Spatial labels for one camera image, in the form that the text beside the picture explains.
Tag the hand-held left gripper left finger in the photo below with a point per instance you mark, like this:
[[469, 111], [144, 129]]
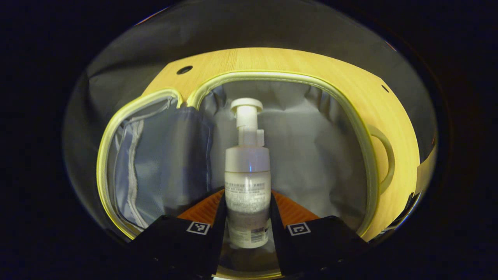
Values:
[[218, 241]]

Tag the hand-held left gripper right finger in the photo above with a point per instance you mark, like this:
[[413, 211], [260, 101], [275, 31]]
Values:
[[277, 241]]

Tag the white pump bottle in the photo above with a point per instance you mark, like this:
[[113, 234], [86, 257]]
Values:
[[247, 186]]

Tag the cream yellow suitcase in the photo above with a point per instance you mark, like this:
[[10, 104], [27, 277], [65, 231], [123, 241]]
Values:
[[311, 136]]

